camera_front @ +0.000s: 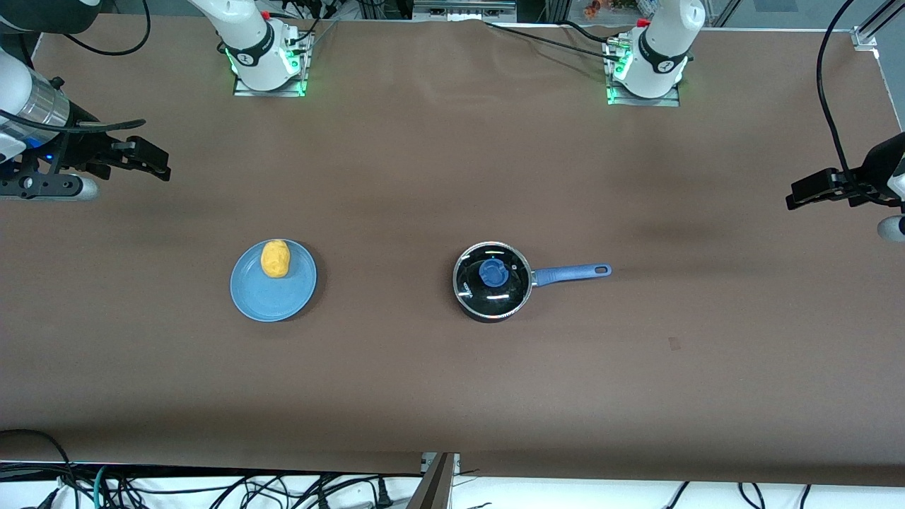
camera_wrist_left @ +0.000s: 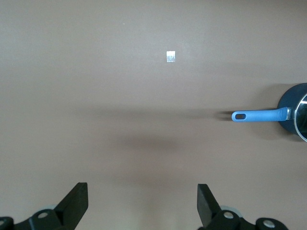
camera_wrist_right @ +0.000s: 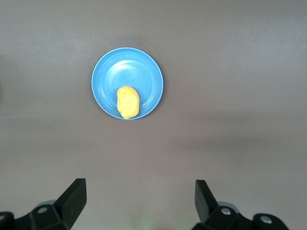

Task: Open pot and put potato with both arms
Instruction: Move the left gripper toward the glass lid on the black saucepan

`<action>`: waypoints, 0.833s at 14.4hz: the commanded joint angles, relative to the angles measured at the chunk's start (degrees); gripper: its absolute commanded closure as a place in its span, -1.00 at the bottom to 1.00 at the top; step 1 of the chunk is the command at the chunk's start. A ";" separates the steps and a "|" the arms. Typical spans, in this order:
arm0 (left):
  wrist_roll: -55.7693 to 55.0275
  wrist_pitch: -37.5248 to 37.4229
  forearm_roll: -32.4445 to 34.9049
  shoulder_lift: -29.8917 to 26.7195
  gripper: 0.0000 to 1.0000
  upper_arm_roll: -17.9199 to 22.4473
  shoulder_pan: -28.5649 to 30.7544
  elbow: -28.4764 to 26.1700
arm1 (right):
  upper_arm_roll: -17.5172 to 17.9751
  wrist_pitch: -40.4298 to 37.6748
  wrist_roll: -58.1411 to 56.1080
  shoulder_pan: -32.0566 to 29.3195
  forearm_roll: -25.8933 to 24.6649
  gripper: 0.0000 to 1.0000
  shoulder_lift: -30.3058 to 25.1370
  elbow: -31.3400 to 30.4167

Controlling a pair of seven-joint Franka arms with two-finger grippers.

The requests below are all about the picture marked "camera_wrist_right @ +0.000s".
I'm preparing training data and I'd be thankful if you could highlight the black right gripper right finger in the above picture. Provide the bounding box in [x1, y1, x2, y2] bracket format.
[191, 179, 288, 230]

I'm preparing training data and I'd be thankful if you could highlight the yellow potato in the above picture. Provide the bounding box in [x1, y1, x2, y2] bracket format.
[117, 86, 140, 119]

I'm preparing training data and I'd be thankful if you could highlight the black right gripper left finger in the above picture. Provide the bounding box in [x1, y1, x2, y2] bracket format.
[0, 178, 87, 230]

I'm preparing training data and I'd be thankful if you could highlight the blue round plate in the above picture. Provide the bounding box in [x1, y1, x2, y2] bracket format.
[91, 47, 164, 120]

